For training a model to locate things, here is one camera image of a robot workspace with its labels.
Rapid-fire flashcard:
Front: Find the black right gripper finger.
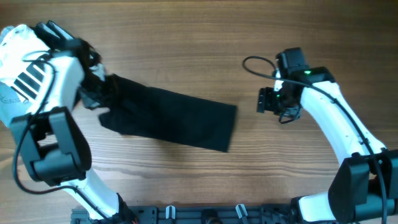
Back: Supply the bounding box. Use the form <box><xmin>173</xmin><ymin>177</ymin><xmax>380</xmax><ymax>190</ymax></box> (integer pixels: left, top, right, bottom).
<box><xmin>264</xmin><ymin>87</ymin><xmax>275</xmax><ymax>112</ymax></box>
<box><xmin>257</xmin><ymin>88</ymin><xmax>266</xmax><ymax>113</ymax></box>

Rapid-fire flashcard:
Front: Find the black polo shirt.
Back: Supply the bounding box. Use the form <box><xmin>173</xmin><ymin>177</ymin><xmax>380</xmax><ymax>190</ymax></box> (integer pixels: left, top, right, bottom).
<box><xmin>99</xmin><ymin>75</ymin><xmax>238</xmax><ymax>152</ymax></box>

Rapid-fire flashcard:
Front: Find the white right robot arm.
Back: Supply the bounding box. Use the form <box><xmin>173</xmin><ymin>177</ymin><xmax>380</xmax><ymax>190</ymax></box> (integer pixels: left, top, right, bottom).
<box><xmin>257</xmin><ymin>48</ymin><xmax>397</xmax><ymax>223</ymax></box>

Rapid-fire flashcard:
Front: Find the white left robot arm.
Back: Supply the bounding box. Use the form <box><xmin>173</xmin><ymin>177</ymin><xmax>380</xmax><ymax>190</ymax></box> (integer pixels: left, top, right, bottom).
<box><xmin>1</xmin><ymin>37</ymin><xmax>128</xmax><ymax>223</ymax></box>

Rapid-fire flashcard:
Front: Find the folded black shirt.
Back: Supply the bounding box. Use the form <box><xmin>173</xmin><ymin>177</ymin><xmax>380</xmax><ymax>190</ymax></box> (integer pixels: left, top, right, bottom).
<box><xmin>33</xmin><ymin>21</ymin><xmax>100</xmax><ymax>68</ymax></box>

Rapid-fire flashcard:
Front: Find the folded white striped shirt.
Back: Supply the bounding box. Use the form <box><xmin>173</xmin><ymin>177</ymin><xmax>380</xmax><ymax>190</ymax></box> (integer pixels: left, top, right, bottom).
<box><xmin>1</xmin><ymin>24</ymin><xmax>49</xmax><ymax>102</ymax></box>

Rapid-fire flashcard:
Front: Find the folded grey shirt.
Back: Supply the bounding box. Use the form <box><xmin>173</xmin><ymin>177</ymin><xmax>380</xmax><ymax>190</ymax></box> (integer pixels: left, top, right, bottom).
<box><xmin>1</xmin><ymin>83</ymin><xmax>32</xmax><ymax>128</ymax></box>

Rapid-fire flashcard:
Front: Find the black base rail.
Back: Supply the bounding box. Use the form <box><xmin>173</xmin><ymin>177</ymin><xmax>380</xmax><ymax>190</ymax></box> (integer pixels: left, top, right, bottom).
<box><xmin>70</xmin><ymin>203</ymin><xmax>299</xmax><ymax>224</ymax></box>

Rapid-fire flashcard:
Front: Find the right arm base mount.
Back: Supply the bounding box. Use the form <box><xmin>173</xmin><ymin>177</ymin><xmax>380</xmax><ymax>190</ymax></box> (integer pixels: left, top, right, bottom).
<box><xmin>290</xmin><ymin>192</ymin><xmax>336</xmax><ymax>223</ymax></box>

